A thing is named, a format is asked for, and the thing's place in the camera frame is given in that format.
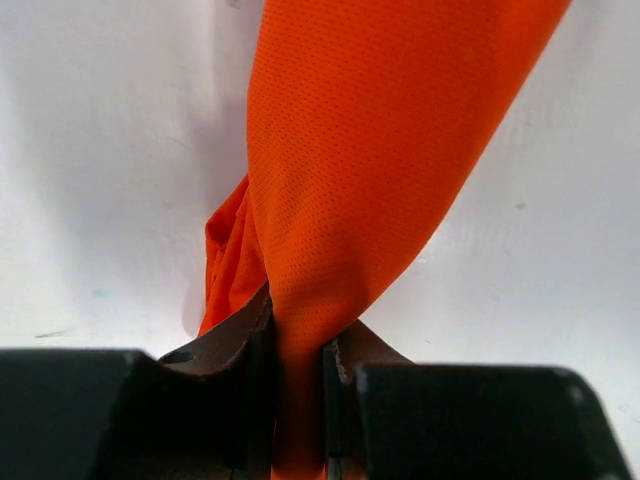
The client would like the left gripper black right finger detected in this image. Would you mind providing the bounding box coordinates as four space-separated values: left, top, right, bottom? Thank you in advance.
322 320 411 480

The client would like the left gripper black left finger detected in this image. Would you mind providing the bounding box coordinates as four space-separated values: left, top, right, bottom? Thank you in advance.
158 284 276 479

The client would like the orange polo t shirt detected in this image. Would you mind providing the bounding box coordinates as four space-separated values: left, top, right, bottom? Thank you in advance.
201 1 568 479

